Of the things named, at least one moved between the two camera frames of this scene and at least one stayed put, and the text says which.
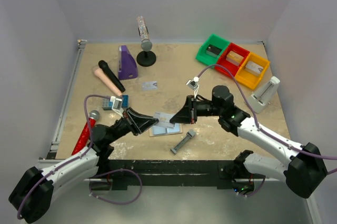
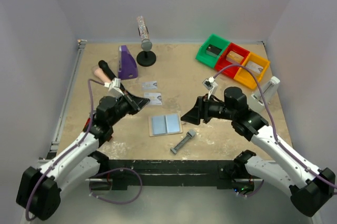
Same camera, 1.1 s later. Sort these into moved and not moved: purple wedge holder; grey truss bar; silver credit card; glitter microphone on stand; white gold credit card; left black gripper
Moved: white gold credit card; left black gripper
Not moved: grey truss bar; purple wedge holder; glitter microphone on stand; silver credit card
